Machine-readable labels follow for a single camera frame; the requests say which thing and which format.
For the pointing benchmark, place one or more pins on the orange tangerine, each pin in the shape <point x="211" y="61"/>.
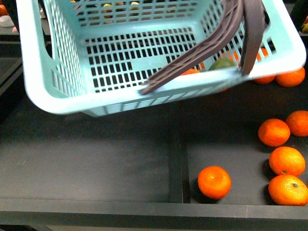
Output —
<point x="297" y="122"/>
<point x="274" y="132"/>
<point x="287" y="160"/>
<point x="264" y="80"/>
<point x="292" y="78"/>
<point x="288" y="190"/>
<point x="214" y="182"/>

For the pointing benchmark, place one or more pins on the red yellow mango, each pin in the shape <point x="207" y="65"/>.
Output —
<point x="190" y="71"/>

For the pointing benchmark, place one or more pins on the black tangerine tray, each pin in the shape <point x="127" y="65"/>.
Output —
<point x="139" y="169"/>

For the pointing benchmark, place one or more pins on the light blue plastic basket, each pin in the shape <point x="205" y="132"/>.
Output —
<point x="107" y="56"/>

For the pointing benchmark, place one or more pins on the green avocado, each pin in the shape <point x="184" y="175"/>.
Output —
<point x="221" y="64"/>

